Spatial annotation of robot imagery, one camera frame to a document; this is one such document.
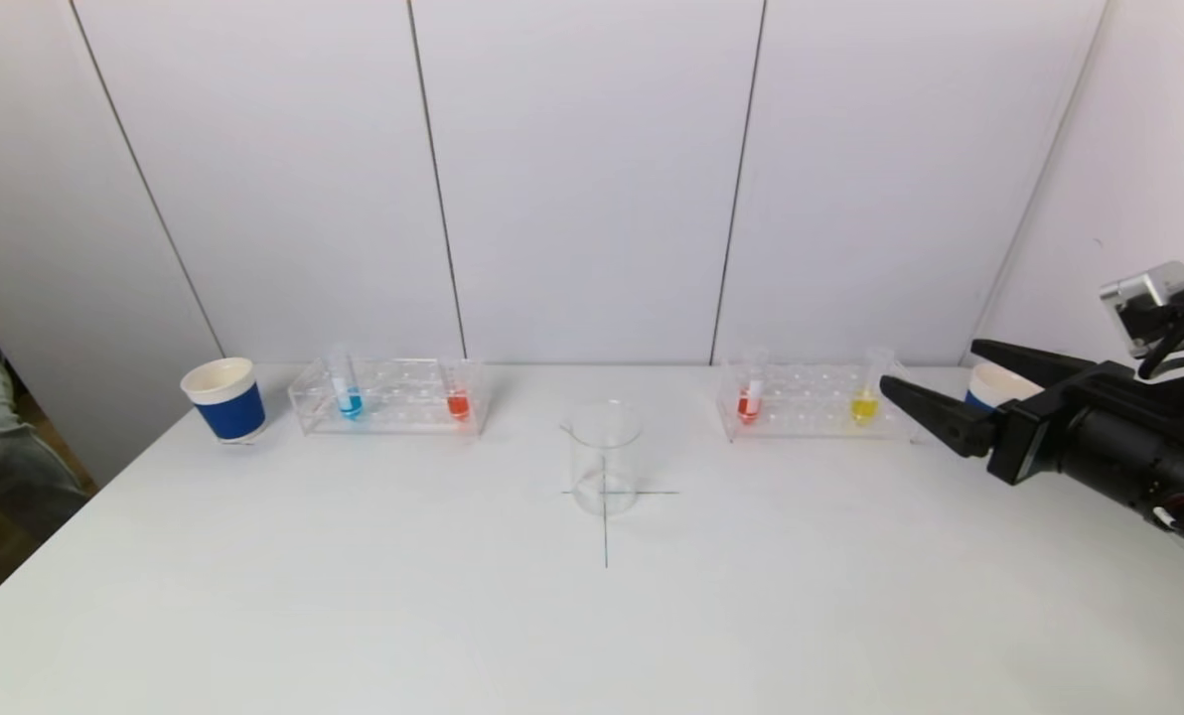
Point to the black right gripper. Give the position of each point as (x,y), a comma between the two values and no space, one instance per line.
(1027,429)

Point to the test tube with red liquid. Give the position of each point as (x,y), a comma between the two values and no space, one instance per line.
(748,405)

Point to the test tube with yellow liquid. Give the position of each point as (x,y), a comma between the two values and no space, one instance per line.
(862,408)

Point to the clear acrylic test tube rack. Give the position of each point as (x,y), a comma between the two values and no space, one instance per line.
(403,402)
(811,407)

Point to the clear glass beaker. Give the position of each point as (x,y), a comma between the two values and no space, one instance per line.
(604,477)

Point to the test tube with orange liquid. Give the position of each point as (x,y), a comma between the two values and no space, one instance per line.
(458,405)

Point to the test tube with blue liquid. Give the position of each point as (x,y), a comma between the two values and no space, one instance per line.
(351,404)

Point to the blue white paper cup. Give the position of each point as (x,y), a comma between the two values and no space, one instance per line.
(999,382)
(229,415)

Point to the person in grey clothes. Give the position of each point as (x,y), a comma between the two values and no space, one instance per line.
(1,437)

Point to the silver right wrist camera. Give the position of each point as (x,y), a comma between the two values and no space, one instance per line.
(1143,298)

